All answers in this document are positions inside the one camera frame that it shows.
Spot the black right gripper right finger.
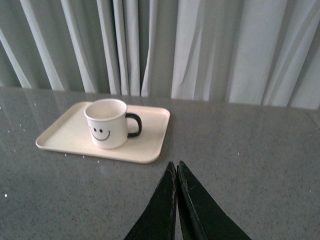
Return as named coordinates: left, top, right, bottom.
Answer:
left=177, top=161, right=250, bottom=240

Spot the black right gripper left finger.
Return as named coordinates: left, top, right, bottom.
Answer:
left=125, top=161, right=177, bottom=240

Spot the white smiley mug black handle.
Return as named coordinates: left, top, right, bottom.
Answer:
left=84, top=98, right=143, bottom=150

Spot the cream rectangular tray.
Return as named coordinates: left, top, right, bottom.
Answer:
left=35, top=101, right=170, bottom=164

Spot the grey pleated curtain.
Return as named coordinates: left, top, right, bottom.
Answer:
left=0, top=0, right=320, bottom=109

